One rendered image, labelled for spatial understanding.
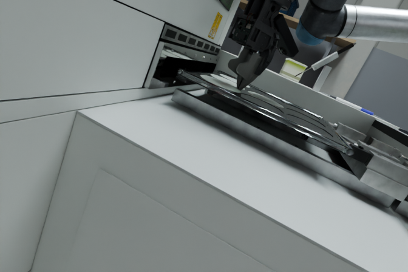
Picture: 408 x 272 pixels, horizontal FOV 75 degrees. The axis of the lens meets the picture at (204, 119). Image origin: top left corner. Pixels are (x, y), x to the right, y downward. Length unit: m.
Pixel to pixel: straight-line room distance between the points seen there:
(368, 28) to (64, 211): 0.72
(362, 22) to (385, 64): 2.77
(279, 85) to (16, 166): 0.75
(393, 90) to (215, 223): 3.25
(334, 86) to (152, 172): 2.90
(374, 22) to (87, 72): 0.62
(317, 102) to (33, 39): 0.79
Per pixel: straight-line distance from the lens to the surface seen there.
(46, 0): 0.32
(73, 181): 0.45
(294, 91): 0.91
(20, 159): 0.39
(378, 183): 0.60
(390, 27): 0.78
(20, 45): 0.31
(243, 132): 0.59
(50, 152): 0.42
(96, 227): 0.45
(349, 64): 3.19
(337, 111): 0.93
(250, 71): 0.63
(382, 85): 3.50
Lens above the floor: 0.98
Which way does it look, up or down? 15 degrees down
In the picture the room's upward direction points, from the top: 24 degrees clockwise
